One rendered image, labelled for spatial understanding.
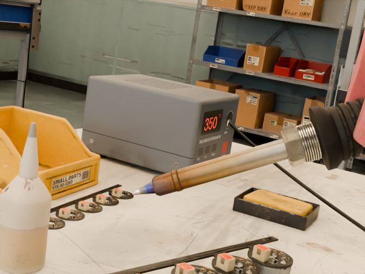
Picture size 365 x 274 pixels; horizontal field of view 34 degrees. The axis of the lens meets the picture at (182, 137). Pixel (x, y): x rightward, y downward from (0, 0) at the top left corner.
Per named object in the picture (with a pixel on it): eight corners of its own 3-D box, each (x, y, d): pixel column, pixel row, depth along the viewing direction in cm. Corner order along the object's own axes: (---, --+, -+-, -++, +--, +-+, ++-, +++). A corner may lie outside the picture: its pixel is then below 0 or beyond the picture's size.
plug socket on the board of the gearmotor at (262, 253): (271, 260, 32) (274, 248, 32) (262, 263, 31) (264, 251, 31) (260, 254, 32) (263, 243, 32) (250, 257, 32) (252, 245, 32)
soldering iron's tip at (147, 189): (133, 201, 23) (158, 194, 23) (129, 189, 23) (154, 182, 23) (135, 197, 23) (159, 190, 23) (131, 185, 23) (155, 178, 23)
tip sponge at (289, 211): (318, 217, 61) (320, 203, 61) (304, 231, 56) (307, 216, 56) (250, 198, 64) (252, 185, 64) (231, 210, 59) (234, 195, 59)
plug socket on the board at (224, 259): (237, 269, 30) (239, 257, 30) (225, 273, 29) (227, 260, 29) (225, 263, 31) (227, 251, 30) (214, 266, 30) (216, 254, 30)
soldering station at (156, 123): (230, 169, 76) (242, 94, 74) (188, 186, 65) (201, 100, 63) (130, 142, 82) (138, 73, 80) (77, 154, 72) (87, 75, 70)
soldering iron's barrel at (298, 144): (158, 211, 22) (325, 163, 22) (145, 173, 22) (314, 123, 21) (161, 200, 24) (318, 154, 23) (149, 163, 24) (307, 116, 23)
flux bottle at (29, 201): (39, 252, 43) (54, 118, 41) (49, 273, 40) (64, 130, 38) (-9, 254, 42) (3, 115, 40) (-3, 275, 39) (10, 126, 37)
